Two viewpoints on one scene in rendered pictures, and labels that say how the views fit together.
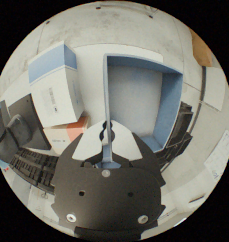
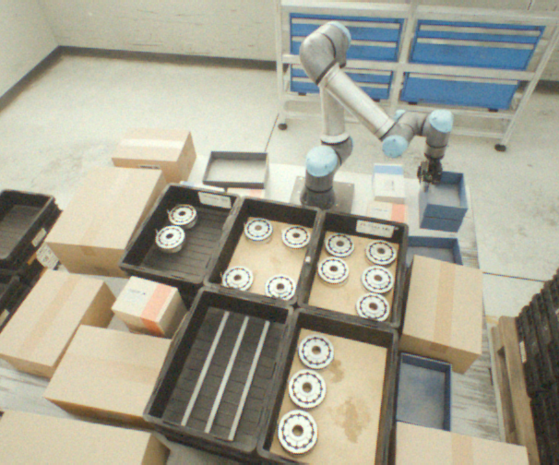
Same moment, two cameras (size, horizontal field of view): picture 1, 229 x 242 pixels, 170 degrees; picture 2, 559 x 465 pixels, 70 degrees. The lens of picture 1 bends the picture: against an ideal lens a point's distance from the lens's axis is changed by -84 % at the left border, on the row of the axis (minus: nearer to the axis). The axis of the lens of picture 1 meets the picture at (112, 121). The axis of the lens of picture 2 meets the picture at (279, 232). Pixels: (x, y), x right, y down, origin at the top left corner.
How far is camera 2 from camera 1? 1.68 m
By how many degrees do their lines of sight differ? 69
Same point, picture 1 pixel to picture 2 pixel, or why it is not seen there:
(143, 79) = (444, 187)
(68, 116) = (400, 194)
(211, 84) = not seen: outside the picture
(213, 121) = not seen: outside the picture
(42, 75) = (387, 173)
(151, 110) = (453, 201)
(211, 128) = not seen: outside the picture
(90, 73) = (409, 194)
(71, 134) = (395, 208)
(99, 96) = (413, 207)
